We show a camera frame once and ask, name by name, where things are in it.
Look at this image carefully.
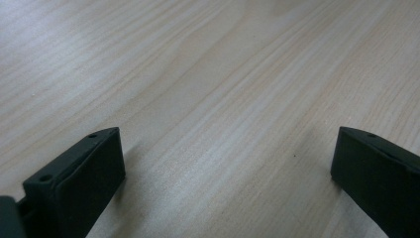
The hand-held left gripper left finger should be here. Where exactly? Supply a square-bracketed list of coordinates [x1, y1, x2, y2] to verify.
[17, 126, 127, 238]

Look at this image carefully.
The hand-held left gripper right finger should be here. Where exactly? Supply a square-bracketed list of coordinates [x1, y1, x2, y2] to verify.
[330, 126, 420, 238]

